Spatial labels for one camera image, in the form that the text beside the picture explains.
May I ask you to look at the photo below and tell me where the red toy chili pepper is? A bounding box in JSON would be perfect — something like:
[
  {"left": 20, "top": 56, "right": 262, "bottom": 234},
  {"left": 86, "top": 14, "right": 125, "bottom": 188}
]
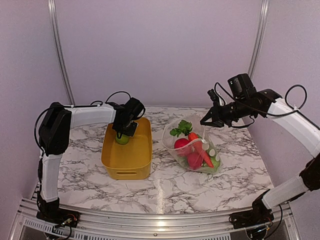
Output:
[{"left": 169, "top": 119, "right": 214, "bottom": 168}]

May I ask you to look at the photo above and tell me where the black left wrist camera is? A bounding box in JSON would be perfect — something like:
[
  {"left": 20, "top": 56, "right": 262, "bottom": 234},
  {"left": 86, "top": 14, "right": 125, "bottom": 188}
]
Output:
[{"left": 124, "top": 97, "right": 146, "bottom": 121}]

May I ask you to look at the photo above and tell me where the right aluminium corner post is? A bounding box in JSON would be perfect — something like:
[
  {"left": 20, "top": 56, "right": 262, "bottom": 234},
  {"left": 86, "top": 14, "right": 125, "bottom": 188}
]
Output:
[{"left": 248, "top": 0, "right": 270, "bottom": 79}]

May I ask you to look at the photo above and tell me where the red toy apple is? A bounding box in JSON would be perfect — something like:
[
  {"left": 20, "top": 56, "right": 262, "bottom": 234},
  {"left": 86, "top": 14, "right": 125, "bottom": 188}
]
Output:
[{"left": 174, "top": 138, "right": 190, "bottom": 150}]

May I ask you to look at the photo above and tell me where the red toy pomegranate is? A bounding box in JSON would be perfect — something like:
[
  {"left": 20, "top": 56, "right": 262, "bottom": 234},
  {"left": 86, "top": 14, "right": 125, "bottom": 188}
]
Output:
[{"left": 187, "top": 152, "right": 204, "bottom": 170}]

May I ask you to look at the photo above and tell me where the green toy apple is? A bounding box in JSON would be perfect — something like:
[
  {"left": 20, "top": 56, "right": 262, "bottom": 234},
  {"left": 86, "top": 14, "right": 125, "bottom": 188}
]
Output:
[{"left": 205, "top": 157, "right": 222, "bottom": 174}]

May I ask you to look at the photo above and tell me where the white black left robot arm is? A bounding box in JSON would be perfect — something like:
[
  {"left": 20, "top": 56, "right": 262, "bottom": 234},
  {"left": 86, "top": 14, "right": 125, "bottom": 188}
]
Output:
[{"left": 34, "top": 97, "right": 153, "bottom": 223}]

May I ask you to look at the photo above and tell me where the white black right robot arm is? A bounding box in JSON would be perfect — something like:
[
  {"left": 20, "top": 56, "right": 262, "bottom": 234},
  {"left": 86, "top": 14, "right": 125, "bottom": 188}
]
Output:
[{"left": 200, "top": 87, "right": 320, "bottom": 224}]

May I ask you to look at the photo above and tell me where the clear polka dot zip bag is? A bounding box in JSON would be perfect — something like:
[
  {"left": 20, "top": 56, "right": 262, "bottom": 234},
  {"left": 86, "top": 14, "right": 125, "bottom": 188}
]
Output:
[{"left": 161, "top": 114, "right": 222, "bottom": 174}]

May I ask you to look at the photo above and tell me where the green toy pear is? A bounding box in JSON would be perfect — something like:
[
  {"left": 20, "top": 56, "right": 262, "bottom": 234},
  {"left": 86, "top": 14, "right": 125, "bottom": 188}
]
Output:
[{"left": 115, "top": 134, "right": 130, "bottom": 145}]

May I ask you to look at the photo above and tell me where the aluminium front frame rail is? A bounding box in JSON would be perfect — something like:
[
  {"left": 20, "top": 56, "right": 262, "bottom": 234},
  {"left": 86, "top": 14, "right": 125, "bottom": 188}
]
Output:
[{"left": 9, "top": 198, "right": 301, "bottom": 240}]

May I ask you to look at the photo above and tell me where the yellow plastic basket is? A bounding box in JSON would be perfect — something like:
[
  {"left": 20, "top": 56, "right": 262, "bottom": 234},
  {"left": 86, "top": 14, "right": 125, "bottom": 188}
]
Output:
[{"left": 101, "top": 117, "right": 153, "bottom": 180}]

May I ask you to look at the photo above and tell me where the aluminium corner post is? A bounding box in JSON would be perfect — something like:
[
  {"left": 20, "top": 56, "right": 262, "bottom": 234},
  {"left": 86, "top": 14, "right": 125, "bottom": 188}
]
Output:
[
  {"left": 47, "top": 0, "right": 75, "bottom": 105},
  {"left": 248, "top": 0, "right": 270, "bottom": 79}
]

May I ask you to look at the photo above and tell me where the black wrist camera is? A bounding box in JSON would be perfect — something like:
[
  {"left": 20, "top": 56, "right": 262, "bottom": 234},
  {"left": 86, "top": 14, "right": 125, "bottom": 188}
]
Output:
[
  {"left": 124, "top": 97, "right": 146, "bottom": 121},
  {"left": 227, "top": 73, "right": 257, "bottom": 100}
]

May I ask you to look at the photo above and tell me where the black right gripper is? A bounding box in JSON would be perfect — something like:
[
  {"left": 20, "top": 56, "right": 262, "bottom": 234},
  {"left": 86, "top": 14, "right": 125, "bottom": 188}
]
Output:
[{"left": 200, "top": 96, "right": 257, "bottom": 128}]

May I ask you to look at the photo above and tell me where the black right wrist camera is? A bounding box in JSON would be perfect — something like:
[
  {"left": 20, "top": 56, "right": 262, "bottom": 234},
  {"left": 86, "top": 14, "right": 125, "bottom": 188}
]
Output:
[{"left": 227, "top": 73, "right": 257, "bottom": 100}]

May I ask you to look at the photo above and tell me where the left aluminium corner post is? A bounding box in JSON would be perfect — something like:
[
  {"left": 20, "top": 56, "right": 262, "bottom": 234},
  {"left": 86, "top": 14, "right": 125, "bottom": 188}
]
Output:
[{"left": 47, "top": 0, "right": 75, "bottom": 105}]

